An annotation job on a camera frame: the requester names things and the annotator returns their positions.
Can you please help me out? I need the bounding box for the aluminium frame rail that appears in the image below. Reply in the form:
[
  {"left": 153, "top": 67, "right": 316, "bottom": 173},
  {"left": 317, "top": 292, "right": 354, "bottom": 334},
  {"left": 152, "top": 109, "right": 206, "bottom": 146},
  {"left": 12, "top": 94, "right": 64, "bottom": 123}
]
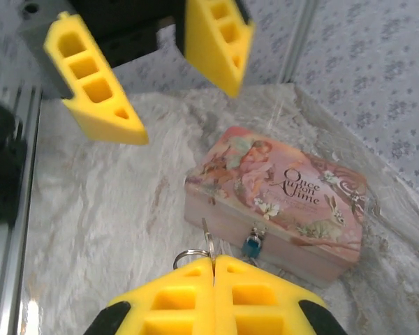
[
  {"left": 0, "top": 85, "right": 43, "bottom": 335},
  {"left": 278, "top": 0, "right": 319, "bottom": 84}
]

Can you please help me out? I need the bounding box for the silver key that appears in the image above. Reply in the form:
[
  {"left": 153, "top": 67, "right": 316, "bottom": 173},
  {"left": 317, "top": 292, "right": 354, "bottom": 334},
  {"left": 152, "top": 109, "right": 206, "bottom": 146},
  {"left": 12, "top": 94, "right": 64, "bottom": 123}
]
[{"left": 201, "top": 217, "right": 218, "bottom": 284}]

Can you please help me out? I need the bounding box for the blue padlock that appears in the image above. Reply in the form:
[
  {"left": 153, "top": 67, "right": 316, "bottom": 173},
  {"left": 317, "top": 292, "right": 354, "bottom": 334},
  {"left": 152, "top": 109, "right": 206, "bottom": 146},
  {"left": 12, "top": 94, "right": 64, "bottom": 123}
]
[{"left": 241, "top": 226, "right": 267, "bottom": 260}]

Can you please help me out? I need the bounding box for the silver key ring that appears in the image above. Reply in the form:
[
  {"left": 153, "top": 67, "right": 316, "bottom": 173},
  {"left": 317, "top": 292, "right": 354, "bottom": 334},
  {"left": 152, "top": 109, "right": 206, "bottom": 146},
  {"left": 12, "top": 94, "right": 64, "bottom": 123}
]
[{"left": 172, "top": 248, "right": 211, "bottom": 271}]

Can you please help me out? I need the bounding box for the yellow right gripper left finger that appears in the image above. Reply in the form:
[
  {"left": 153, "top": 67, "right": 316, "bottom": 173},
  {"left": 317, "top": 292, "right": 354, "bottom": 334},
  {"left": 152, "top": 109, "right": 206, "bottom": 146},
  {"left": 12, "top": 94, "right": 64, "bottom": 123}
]
[{"left": 87, "top": 255, "right": 216, "bottom": 335}]

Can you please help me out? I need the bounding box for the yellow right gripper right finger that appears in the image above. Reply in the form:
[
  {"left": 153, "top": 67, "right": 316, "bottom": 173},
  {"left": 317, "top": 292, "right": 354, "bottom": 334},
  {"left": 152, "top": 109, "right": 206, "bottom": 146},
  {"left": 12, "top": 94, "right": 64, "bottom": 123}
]
[{"left": 214, "top": 254, "right": 347, "bottom": 335}]

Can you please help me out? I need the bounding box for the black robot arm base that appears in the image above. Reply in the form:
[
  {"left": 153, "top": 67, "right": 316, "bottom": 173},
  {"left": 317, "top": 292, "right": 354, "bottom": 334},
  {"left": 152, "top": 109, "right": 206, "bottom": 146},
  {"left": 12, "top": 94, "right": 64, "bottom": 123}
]
[{"left": 0, "top": 91, "right": 29, "bottom": 230}]

